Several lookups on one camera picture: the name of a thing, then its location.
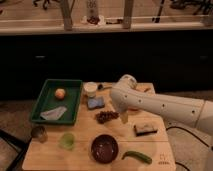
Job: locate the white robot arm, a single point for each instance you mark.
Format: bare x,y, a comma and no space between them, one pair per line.
196,113

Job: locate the green chili pepper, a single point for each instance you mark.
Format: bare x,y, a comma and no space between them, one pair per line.
137,155

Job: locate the white ceramic cup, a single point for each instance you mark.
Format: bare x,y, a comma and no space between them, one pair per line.
90,89

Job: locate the dark purple grape bunch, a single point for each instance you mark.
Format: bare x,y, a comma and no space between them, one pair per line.
105,116

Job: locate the grey folded cloth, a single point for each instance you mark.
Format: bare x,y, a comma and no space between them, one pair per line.
54,114

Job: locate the orange peach fruit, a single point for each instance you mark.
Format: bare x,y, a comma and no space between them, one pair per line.
60,93

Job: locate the green plastic tray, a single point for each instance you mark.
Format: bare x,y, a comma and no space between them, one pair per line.
47,101

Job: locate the metal cup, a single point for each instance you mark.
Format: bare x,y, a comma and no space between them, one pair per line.
39,133

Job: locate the green plastic cup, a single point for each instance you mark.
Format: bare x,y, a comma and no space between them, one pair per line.
67,141

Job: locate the blue sponge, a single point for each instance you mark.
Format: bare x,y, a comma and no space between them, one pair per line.
94,103

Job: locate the orange red bowl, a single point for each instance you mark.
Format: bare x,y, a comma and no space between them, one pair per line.
134,108

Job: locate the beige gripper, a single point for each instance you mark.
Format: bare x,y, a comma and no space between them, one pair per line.
124,117

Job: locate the black headed wooden spoon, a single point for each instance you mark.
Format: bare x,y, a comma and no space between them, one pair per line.
102,87

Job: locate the dark maroon bowl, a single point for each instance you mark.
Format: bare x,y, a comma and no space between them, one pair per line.
104,149

